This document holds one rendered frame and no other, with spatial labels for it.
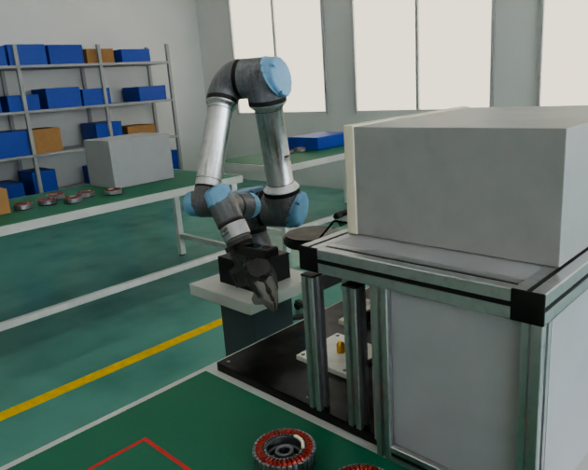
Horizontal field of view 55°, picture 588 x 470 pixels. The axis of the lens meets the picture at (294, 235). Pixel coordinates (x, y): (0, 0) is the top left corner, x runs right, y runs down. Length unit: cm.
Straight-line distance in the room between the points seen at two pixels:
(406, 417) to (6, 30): 736
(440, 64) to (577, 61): 139
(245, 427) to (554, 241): 67
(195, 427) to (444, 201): 66
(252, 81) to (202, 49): 761
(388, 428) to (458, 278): 33
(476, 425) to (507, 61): 542
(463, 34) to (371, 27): 116
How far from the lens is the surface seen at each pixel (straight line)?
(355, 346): 104
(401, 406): 103
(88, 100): 766
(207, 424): 122
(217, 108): 174
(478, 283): 84
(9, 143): 728
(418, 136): 97
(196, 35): 931
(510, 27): 620
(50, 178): 746
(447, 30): 649
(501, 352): 88
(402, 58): 677
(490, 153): 92
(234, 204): 151
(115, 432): 126
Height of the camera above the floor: 140
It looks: 15 degrees down
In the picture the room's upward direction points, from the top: 4 degrees counter-clockwise
